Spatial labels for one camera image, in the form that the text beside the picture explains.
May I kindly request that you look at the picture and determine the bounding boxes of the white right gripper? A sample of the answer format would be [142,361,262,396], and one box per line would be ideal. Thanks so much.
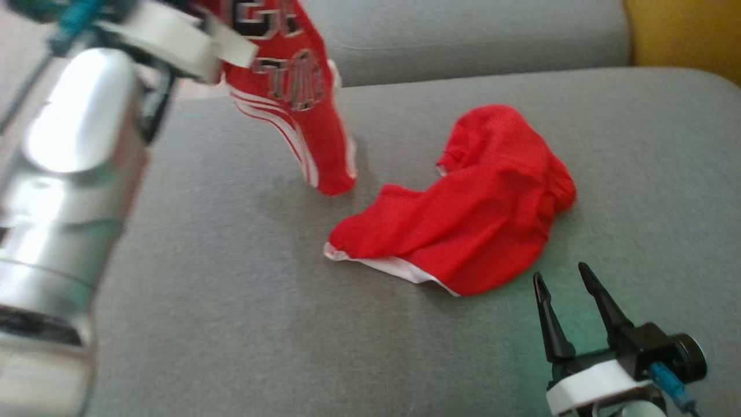
[533,262,667,417]

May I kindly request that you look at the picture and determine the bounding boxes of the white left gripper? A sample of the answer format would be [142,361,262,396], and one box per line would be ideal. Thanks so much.
[98,0,259,83]

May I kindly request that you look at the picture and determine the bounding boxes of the red basketball jersey white trim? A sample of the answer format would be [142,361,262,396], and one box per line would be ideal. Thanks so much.
[197,0,358,196]

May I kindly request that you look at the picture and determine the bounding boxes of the plain red shorts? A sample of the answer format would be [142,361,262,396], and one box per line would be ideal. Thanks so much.
[323,104,578,297]

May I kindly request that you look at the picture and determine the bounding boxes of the grey fabric ottoman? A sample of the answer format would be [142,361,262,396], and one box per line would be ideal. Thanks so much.
[87,67,741,417]

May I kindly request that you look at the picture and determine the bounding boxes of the yellow sofa backrest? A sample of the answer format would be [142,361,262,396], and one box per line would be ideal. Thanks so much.
[622,0,741,87]

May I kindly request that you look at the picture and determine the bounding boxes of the blue-plug gripper cable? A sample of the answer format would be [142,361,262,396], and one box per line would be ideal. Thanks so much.
[47,0,109,56]
[648,362,701,417]

